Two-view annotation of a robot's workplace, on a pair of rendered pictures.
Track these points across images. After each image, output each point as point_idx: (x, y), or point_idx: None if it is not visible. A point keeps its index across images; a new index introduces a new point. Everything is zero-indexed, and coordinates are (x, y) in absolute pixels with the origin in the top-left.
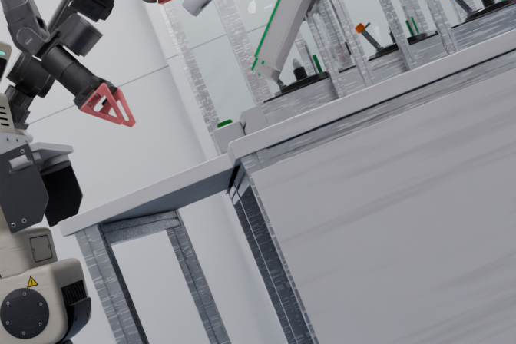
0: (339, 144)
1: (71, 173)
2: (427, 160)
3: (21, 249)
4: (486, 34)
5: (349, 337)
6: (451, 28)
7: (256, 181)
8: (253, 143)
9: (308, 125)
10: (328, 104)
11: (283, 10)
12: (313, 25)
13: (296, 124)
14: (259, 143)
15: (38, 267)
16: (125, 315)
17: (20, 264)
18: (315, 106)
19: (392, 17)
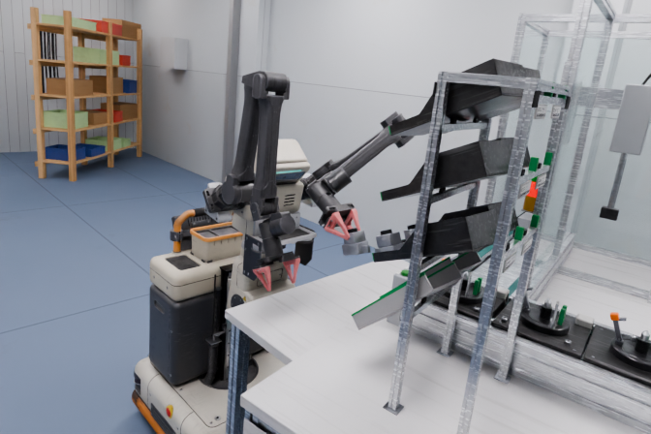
0: None
1: (311, 245)
2: None
3: (247, 281)
4: (587, 386)
5: None
6: (571, 353)
7: (244, 424)
8: (250, 408)
9: (279, 430)
10: (294, 432)
11: (378, 307)
12: (455, 287)
13: (273, 422)
14: (253, 411)
15: (250, 294)
16: (234, 370)
17: (244, 287)
18: (433, 325)
19: (513, 325)
